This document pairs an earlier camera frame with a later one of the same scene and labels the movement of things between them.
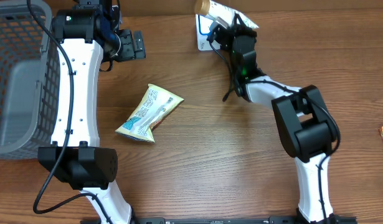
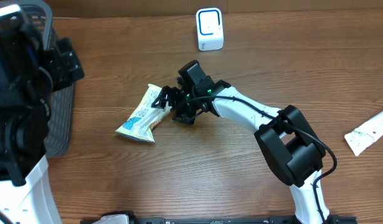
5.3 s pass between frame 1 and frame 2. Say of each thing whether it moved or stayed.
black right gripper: moved
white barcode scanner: stayed
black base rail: stayed
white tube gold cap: moved
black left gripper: moved
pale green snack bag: stayed
